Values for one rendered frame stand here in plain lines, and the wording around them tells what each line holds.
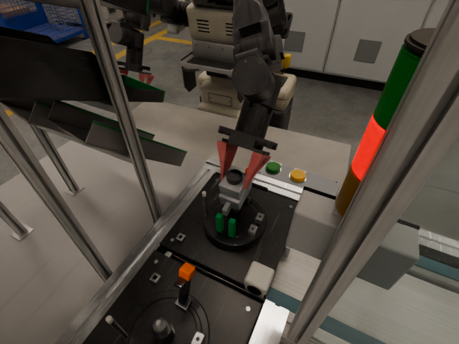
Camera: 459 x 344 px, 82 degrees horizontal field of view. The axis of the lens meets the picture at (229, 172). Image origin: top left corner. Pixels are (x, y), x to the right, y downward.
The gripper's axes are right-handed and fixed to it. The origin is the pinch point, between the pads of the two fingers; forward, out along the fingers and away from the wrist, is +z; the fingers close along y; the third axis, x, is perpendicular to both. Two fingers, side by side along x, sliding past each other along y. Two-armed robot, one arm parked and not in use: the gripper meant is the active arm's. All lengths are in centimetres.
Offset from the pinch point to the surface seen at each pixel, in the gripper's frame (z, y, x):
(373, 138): -11.1, 16.9, -25.8
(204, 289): 20.4, 2.0, -4.0
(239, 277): 17.2, 6.8, -0.1
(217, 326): 23.1, 7.1, -7.4
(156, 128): -1, -50, 42
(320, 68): -113, -29, 292
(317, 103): -67, -15, 260
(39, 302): 39, -31, -8
